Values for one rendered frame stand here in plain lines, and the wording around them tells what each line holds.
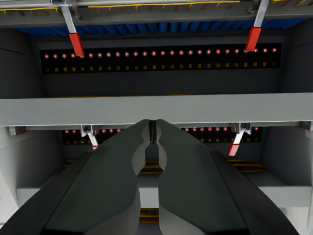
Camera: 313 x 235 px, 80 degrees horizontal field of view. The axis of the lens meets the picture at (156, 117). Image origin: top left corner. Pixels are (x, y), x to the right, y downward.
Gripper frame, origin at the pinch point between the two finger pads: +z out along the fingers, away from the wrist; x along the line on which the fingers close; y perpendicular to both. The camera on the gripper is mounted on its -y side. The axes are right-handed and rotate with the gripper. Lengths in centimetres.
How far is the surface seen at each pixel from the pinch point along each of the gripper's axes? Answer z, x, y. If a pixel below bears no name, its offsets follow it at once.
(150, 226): 25, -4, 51
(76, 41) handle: 19.0, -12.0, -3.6
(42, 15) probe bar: 23.1, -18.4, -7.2
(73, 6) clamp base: 18.8, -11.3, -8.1
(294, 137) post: 25.1, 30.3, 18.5
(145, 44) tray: 33.3, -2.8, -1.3
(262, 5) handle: 18.1, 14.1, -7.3
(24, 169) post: 20.2, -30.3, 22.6
